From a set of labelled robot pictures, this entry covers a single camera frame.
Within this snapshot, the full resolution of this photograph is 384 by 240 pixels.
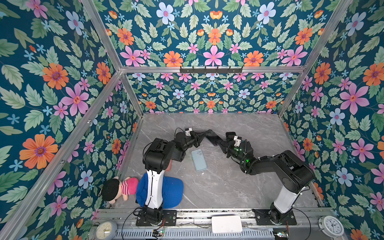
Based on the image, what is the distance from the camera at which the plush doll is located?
2.55 feet

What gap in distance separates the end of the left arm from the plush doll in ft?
1.03

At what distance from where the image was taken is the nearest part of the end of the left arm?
32.2 inches
